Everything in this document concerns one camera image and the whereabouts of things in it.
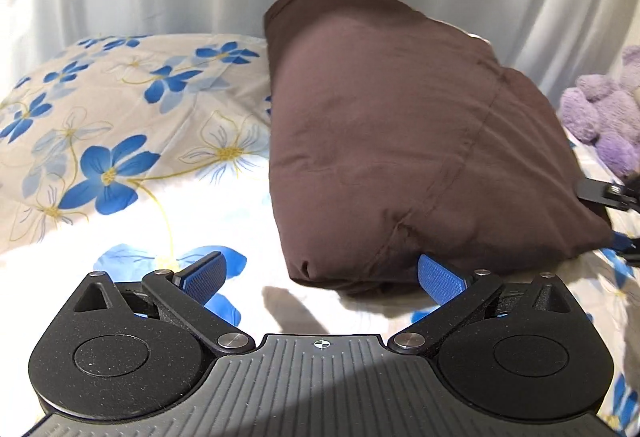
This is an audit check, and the blue floral pillow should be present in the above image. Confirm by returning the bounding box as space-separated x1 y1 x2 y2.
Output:
0 33 273 258

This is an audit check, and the brown pillow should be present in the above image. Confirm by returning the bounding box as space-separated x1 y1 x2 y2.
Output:
262 0 616 298

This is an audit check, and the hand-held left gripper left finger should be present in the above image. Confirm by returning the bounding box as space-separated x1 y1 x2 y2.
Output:
75 251 256 355

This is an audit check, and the purple plush toy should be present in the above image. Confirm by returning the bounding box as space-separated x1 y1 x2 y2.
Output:
557 44 640 178

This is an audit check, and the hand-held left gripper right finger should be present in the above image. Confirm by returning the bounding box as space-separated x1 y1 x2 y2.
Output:
390 254 571 355

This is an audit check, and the blue floral bed sheet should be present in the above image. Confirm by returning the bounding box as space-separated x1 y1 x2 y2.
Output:
0 132 640 437

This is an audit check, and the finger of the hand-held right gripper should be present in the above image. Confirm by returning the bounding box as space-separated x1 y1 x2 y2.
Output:
575 176 640 214
607 231 640 268

